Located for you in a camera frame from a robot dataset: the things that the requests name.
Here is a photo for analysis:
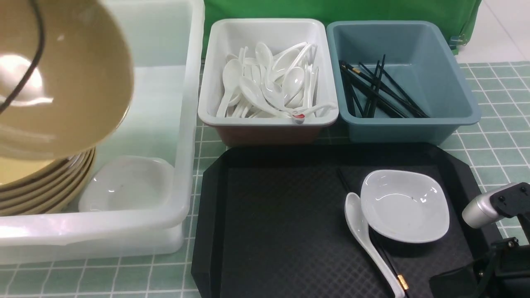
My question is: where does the white soup spoon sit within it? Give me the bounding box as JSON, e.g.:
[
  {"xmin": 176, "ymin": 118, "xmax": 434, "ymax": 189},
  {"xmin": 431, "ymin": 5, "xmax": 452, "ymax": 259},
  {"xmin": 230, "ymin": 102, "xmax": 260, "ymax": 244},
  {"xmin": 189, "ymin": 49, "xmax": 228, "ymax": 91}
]
[
  {"xmin": 255, "ymin": 42, "xmax": 273, "ymax": 92},
  {"xmin": 239, "ymin": 76, "xmax": 290, "ymax": 118},
  {"xmin": 344, "ymin": 192, "xmax": 405, "ymax": 298},
  {"xmin": 216, "ymin": 59, "xmax": 243, "ymax": 118},
  {"xmin": 282, "ymin": 67, "xmax": 305, "ymax": 105}
]

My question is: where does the green backdrop cloth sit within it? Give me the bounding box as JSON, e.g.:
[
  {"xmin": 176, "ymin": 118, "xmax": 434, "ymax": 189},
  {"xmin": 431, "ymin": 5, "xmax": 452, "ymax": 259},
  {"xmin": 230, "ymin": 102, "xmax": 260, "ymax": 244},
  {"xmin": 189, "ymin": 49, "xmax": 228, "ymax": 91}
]
[{"xmin": 203, "ymin": 0, "xmax": 481, "ymax": 49}]

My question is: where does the white soup spoon top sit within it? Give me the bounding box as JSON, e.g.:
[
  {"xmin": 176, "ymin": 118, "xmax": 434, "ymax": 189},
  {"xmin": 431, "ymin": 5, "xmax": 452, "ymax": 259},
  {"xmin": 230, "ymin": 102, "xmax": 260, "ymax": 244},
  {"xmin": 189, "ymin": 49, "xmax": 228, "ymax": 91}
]
[{"xmin": 255, "ymin": 42, "xmax": 273, "ymax": 92}]

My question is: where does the white square sauce dish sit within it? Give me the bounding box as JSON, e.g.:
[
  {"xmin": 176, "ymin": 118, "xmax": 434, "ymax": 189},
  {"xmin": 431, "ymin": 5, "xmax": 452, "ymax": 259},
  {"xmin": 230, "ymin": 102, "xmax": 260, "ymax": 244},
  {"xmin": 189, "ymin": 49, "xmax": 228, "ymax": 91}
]
[{"xmin": 360, "ymin": 169, "xmax": 450, "ymax": 244}]

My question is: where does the white dish in tub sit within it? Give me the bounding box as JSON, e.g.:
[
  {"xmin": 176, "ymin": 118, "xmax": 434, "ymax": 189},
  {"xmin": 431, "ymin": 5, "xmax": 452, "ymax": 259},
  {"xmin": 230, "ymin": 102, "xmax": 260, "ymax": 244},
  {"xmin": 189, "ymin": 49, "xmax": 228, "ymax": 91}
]
[{"xmin": 78, "ymin": 155, "xmax": 174, "ymax": 212}]

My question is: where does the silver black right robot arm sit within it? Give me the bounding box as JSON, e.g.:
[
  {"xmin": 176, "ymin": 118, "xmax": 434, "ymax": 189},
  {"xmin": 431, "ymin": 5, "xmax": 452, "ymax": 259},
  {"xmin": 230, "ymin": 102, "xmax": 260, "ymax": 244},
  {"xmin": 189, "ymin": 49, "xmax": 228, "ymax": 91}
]
[{"xmin": 429, "ymin": 183, "xmax": 530, "ymax": 298}]

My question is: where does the blue-grey chopstick bin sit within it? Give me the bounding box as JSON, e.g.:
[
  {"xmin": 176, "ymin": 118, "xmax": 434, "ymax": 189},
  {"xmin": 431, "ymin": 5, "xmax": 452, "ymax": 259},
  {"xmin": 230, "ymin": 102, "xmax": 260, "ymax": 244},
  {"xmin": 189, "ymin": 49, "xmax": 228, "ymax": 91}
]
[{"xmin": 326, "ymin": 20, "xmax": 481, "ymax": 145}]

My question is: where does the tan noodle bowl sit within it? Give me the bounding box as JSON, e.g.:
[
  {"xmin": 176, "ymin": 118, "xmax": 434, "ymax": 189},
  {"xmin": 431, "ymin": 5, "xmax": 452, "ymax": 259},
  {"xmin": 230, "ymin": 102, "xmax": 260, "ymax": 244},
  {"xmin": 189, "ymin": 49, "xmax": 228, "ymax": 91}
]
[{"xmin": 0, "ymin": 0, "xmax": 134, "ymax": 160}]

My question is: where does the large translucent white tub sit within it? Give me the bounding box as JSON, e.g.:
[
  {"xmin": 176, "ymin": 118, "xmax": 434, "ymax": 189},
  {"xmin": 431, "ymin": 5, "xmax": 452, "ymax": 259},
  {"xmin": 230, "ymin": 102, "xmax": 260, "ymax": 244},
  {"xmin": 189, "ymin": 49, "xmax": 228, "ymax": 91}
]
[{"xmin": 1, "ymin": 0, "xmax": 205, "ymax": 264}]

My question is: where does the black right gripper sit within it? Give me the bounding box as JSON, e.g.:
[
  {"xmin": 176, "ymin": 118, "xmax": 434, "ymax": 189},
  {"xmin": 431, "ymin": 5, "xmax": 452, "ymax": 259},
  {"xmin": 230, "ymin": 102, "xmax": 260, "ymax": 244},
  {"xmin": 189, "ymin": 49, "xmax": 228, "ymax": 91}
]
[{"xmin": 429, "ymin": 237, "xmax": 530, "ymax": 298}]

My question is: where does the top stacked tan bowl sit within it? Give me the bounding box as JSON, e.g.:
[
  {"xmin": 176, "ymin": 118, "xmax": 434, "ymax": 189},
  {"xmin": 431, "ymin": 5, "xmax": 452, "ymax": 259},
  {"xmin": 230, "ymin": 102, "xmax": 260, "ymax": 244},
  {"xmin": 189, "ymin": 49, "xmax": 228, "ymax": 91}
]
[{"xmin": 0, "ymin": 150, "xmax": 92, "ymax": 190}]

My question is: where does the black serving tray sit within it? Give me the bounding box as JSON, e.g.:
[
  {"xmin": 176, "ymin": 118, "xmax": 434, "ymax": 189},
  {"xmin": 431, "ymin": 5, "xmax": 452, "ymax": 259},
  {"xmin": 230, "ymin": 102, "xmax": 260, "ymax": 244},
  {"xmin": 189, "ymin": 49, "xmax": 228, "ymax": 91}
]
[{"xmin": 191, "ymin": 143, "xmax": 502, "ymax": 298}]

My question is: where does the black chopstick gold band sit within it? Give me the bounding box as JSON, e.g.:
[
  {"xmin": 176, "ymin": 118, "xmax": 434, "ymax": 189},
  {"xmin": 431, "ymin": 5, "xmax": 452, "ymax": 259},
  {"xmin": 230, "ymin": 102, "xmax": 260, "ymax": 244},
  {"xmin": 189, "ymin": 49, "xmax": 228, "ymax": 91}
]
[
  {"xmin": 369, "ymin": 228, "xmax": 410, "ymax": 298},
  {"xmin": 336, "ymin": 168, "xmax": 352, "ymax": 194}
]

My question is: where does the white spoon with red sticker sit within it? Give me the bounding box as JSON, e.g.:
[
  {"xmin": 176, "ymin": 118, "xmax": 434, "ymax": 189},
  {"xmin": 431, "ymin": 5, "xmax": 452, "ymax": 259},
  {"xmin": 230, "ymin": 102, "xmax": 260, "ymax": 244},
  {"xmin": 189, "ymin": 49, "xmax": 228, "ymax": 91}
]
[{"xmin": 286, "ymin": 102, "xmax": 337, "ymax": 124}]

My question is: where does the black chopstick in bin crossing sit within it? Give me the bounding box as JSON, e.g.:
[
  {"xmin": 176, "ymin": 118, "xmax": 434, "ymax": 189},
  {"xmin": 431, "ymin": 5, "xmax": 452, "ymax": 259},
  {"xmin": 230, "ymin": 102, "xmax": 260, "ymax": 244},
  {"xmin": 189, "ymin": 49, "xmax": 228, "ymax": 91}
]
[{"xmin": 359, "ymin": 62, "xmax": 429, "ymax": 118}]

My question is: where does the white spoon bin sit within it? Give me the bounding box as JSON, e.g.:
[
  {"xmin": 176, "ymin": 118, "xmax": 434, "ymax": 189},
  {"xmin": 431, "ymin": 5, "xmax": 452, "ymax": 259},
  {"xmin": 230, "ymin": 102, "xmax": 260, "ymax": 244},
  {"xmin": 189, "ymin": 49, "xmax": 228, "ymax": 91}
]
[{"xmin": 198, "ymin": 18, "xmax": 339, "ymax": 147}]

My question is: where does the black chopstick in bin upright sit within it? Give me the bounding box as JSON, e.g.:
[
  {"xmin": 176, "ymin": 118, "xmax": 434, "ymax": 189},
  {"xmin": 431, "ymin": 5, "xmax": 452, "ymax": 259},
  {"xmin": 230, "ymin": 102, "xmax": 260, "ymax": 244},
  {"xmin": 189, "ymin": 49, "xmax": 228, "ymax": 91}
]
[{"xmin": 367, "ymin": 54, "xmax": 386, "ymax": 118}]

